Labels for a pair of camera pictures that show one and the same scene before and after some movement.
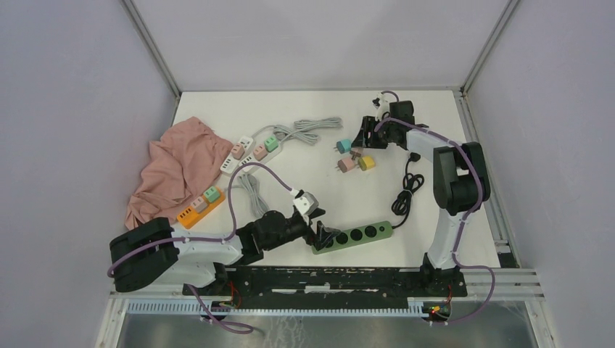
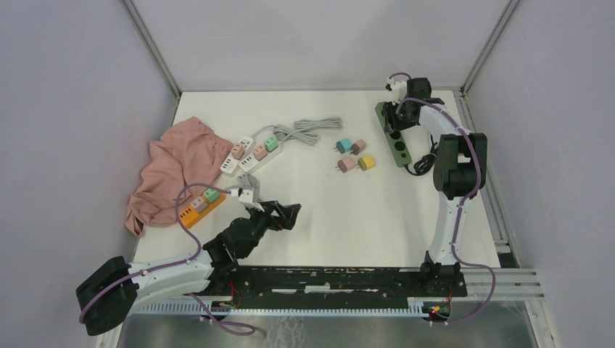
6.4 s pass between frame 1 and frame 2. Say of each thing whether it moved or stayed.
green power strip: moved
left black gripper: moved
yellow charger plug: stayed
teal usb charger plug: stayed
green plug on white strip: stayed
